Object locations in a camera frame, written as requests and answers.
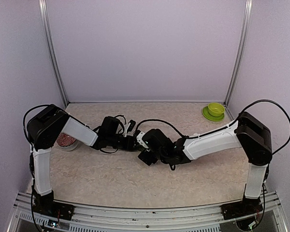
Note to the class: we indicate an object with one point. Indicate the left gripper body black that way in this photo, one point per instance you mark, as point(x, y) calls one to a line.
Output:
point(127, 146)

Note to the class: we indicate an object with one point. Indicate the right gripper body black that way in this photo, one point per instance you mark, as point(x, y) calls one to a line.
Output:
point(145, 157)

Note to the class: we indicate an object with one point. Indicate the green weekly pill organizer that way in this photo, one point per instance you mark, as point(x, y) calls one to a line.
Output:
point(140, 148)

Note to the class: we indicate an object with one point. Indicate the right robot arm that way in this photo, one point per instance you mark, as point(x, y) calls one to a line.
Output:
point(244, 132)

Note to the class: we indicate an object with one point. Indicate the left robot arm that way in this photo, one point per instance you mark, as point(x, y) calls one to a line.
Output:
point(43, 130)

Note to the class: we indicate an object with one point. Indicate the red patterned white bowl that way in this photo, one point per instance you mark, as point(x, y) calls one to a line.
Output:
point(66, 142)

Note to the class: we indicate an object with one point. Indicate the green saucer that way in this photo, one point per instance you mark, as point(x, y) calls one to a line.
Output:
point(208, 116)

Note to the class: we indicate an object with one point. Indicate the green bowl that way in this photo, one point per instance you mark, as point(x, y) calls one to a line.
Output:
point(216, 109)

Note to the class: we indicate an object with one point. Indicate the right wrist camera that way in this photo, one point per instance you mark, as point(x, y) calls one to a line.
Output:
point(139, 138)

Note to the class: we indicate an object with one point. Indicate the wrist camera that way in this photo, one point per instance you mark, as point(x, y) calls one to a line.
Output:
point(139, 138)
point(128, 127)

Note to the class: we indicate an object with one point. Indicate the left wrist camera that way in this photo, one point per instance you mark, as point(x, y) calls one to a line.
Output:
point(128, 127)

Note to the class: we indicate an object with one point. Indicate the front aluminium rail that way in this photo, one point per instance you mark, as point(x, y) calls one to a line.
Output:
point(93, 218)

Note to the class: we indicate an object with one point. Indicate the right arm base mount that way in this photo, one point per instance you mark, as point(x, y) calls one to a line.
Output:
point(240, 209)

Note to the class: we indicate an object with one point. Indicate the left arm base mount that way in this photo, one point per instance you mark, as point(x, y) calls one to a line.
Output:
point(56, 210)

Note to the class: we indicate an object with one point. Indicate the left aluminium frame post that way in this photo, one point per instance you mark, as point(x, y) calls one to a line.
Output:
point(51, 51)

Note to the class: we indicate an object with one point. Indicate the aluminium frame post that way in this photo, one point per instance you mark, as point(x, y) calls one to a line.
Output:
point(240, 51)
point(51, 51)

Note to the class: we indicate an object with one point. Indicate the right aluminium frame post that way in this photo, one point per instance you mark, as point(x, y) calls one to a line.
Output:
point(240, 51)

